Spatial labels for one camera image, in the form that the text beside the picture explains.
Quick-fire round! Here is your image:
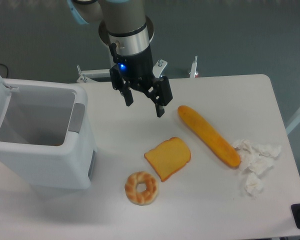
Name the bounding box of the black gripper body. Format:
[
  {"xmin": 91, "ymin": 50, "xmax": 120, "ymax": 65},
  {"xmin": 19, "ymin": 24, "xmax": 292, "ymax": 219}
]
[{"xmin": 109, "ymin": 43, "xmax": 159, "ymax": 98}]

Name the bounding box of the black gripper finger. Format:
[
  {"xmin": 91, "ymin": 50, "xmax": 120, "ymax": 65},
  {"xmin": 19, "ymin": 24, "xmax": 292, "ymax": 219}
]
[
  {"xmin": 149, "ymin": 76, "xmax": 173, "ymax": 118},
  {"xmin": 109, "ymin": 67, "xmax": 134, "ymax": 107}
]

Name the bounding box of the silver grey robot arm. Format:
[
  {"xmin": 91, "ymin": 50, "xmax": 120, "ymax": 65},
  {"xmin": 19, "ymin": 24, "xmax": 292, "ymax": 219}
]
[{"xmin": 70, "ymin": 0, "xmax": 173, "ymax": 117}]

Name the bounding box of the white plastic trash can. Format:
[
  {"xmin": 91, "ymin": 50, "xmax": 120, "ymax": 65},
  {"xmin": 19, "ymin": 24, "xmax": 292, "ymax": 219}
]
[{"xmin": 0, "ymin": 79, "xmax": 97, "ymax": 190}]

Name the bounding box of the white metal robot stand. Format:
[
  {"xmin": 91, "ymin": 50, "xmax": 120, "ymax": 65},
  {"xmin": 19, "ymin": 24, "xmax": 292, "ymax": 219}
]
[{"xmin": 76, "ymin": 55, "xmax": 199, "ymax": 84}]

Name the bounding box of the orange toast slice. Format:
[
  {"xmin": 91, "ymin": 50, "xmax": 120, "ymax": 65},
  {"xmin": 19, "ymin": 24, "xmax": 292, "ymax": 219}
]
[{"xmin": 144, "ymin": 137, "xmax": 192, "ymax": 182}]

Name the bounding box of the long orange baguette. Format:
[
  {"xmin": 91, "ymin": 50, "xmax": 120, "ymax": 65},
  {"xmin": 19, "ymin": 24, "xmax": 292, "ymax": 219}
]
[{"xmin": 177, "ymin": 105, "xmax": 241, "ymax": 168}]

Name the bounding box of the crumpled white tissue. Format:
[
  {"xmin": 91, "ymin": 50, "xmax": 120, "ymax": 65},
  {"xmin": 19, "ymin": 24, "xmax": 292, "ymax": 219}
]
[{"xmin": 231, "ymin": 139, "xmax": 282, "ymax": 198}]

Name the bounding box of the braided ring bread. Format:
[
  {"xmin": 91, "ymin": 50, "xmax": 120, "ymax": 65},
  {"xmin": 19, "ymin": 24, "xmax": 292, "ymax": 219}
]
[{"xmin": 124, "ymin": 171, "xmax": 159, "ymax": 206}]

